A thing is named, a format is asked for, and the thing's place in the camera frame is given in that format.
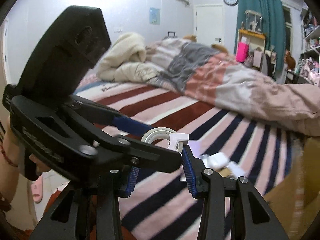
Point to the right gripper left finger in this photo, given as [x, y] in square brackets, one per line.
[82, 208]

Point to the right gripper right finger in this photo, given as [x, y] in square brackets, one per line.
[251, 216]

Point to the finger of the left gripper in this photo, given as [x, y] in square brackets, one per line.
[131, 126]

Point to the white tape dispenser roll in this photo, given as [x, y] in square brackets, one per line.
[176, 140]

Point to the white earbuds case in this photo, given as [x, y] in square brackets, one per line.
[217, 161]

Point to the person left hand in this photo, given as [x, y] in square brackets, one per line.
[10, 158]

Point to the brown cardboard box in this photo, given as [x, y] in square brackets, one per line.
[295, 201]

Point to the small white rectangular box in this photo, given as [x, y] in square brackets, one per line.
[235, 171]

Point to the pink slipper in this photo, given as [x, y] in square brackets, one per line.
[37, 190]

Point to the lilac flat box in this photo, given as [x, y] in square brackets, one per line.
[195, 147]

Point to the cream fleece blanket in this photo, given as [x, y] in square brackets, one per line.
[126, 61]

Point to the black suitcase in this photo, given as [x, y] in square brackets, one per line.
[170, 34]

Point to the patchwork pink grey duvet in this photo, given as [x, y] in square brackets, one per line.
[214, 77]

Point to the bright pink gift bag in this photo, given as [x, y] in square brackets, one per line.
[242, 52]

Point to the white door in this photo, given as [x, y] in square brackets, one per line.
[209, 24]

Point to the yellow white shelf unit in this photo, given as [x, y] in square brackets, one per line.
[254, 40]

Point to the glass display case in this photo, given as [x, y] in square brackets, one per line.
[253, 21]

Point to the grey bookshelf with items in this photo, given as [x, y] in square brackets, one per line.
[309, 58]

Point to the brown plush toy on desk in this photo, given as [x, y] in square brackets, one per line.
[289, 60]

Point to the teal curtain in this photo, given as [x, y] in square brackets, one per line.
[273, 25]

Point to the blue wall poster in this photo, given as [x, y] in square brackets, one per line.
[154, 16]

